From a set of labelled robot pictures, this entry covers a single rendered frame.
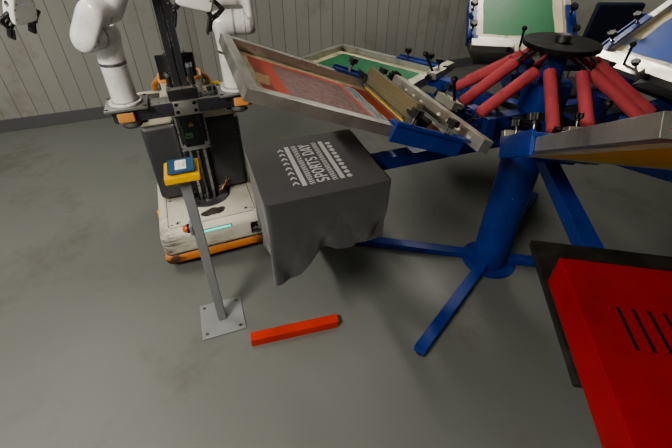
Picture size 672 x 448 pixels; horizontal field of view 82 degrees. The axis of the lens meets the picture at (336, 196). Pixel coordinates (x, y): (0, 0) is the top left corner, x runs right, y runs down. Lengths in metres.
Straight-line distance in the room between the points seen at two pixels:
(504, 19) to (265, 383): 2.44
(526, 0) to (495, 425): 2.37
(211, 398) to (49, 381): 0.78
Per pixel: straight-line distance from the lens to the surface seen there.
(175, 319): 2.35
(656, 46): 2.73
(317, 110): 1.15
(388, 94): 1.56
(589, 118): 1.77
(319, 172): 1.51
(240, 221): 2.41
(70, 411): 2.27
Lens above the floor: 1.78
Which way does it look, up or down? 37 degrees down
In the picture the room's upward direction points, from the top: straight up
